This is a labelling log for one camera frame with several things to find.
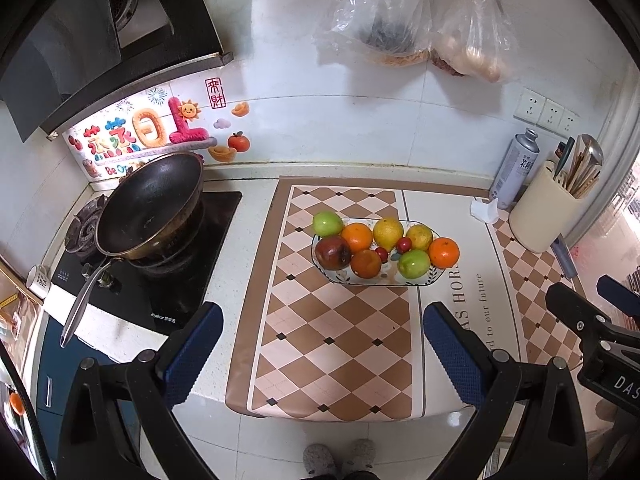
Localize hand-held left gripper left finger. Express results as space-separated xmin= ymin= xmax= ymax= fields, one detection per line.
xmin=55 ymin=301 xmax=224 ymax=480

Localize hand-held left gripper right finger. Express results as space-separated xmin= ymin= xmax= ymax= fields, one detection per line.
xmin=422 ymin=301 xmax=591 ymax=480

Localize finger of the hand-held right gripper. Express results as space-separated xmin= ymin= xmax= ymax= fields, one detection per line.
xmin=597 ymin=275 xmax=640 ymax=318
xmin=545 ymin=282 xmax=640 ymax=346

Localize green apple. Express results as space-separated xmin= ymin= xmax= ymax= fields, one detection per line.
xmin=313 ymin=211 xmax=345 ymax=237
xmin=397 ymin=249 xmax=432 ymax=280

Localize bright orange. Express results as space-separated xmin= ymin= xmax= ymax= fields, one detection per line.
xmin=428 ymin=237 xmax=460 ymax=269
xmin=341 ymin=222 xmax=375 ymax=253

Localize white patterned plate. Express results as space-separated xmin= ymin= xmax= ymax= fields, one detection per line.
xmin=311 ymin=217 xmax=448 ymax=288

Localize yellow lemon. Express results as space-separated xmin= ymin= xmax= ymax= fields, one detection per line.
xmin=373 ymin=216 xmax=405 ymax=251
xmin=405 ymin=224 xmax=434 ymax=252

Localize dark orange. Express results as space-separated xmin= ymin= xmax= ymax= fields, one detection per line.
xmin=350 ymin=248 xmax=383 ymax=279

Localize dark red apple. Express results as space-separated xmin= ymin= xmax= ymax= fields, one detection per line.
xmin=314 ymin=236 xmax=352 ymax=269

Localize blue grey utensil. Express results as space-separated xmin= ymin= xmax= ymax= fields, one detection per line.
xmin=550 ymin=236 xmax=578 ymax=281

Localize black glass stove top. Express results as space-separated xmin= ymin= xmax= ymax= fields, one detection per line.
xmin=50 ymin=190 xmax=243 ymax=337

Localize cream utensil holder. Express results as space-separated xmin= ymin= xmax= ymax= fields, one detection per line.
xmin=509 ymin=160 xmax=588 ymax=254

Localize bundle of chopsticks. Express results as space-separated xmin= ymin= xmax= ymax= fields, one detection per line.
xmin=555 ymin=150 xmax=601 ymax=199

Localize brown checkered mat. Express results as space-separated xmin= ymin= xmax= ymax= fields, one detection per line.
xmin=226 ymin=176 xmax=426 ymax=422

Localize grey slipper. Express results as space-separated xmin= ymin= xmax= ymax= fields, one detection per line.
xmin=342 ymin=439 xmax=377 ymax=472
xmin=303 ymin=442 xmax=337 ymax=478

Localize blue cabinet front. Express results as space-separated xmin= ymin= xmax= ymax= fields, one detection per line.
xmin=35 ymin=320 xmax=141 ymax=463

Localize white lettered mat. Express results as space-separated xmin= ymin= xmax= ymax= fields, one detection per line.
xmin=402 ymin=180 xmax=587 ymax=413

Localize metal ladle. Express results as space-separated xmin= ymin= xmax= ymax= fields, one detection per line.
xmin=575 ymin=134 xmax=605 ymax=173

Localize grey spray can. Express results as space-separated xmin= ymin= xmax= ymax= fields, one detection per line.
xmin=489 ymin=129 xmax=542 ymax=211

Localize black frying pan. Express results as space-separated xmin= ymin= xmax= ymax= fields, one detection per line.
xmin=60 ymin=152 xmax=206 ymax=348

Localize white mug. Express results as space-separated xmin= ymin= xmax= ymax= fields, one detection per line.
xmin=26 ymin=264 xmax=52 ymax=298

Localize clear plastic bag pale contents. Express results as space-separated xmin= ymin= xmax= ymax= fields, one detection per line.
xmin=427 ymin=0 xmax=521 ymax=86

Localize black range hood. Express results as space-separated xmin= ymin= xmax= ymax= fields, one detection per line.
xmin=0 ymin=0 xmax=236 ymax=143

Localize clear plastic bag dark contents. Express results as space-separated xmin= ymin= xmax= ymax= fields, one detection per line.
xmin=312 ymin=0 xmax=433 ymax=67

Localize black handled knife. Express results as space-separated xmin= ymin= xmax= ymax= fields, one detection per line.
xmin=552 ymin=137 xmax=576 ymax=181

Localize white wall socket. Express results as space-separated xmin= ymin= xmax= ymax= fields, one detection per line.
xmin=539 ymin=99 xmax=565 ymax=132
xmin=559 ymin=109 xmax=582 ymax=137
xmin=515 ymin=87 xmax=547 ymax=123

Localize colourful letter wall sticker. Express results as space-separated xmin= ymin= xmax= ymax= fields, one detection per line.
xmin=62 ymin=87 xmax=212 ymax=179

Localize red stamp wall sticker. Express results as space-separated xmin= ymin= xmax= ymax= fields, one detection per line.
xmin=205 ymin=78 xmax=228 ymax=108

